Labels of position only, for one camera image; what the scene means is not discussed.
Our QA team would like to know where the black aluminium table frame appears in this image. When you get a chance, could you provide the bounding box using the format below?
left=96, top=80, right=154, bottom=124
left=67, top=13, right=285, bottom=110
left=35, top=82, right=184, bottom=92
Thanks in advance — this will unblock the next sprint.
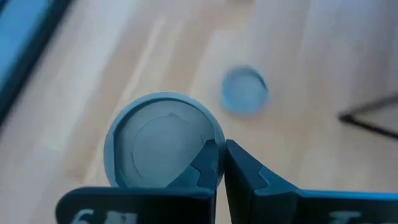
left=0, top=0, right=74, bottom=127

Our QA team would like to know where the can with orange checked label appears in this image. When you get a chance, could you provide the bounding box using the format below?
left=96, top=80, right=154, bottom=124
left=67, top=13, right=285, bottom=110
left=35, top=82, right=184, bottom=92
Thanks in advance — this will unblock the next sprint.
left=103, top=91, right=226, bottom=189

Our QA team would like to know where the wooden shelf with black frame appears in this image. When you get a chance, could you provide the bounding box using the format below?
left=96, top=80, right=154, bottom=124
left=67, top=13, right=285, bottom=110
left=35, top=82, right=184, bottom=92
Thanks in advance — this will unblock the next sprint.
left=338, top=93, right=398, bottom=140

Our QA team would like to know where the can with blue label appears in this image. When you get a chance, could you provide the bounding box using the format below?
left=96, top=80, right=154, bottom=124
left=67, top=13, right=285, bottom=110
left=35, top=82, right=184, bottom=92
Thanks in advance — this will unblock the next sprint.
left=220, top=65, right=270, bottom=117

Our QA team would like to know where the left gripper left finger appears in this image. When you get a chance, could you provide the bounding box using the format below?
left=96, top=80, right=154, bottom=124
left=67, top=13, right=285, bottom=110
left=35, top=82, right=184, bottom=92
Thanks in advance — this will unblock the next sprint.
left=54, top=139, right=220, bottom=224

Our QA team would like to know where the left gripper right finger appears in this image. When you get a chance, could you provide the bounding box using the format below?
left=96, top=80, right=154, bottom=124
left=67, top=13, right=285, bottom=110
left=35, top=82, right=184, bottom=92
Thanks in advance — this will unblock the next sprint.
left=223, top=139, right=398, bottom=224

